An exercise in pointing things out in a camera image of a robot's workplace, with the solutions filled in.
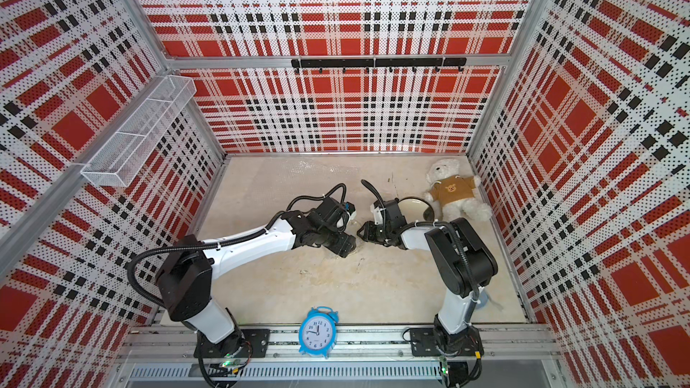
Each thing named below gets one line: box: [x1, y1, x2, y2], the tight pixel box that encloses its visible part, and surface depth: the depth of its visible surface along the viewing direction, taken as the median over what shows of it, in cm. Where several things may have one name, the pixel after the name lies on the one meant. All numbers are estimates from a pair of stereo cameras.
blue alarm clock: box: [298, 306, 340, 360], surface depth 75 cm
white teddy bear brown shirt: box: [423, 158, 492, 222], surface depth 101 cm
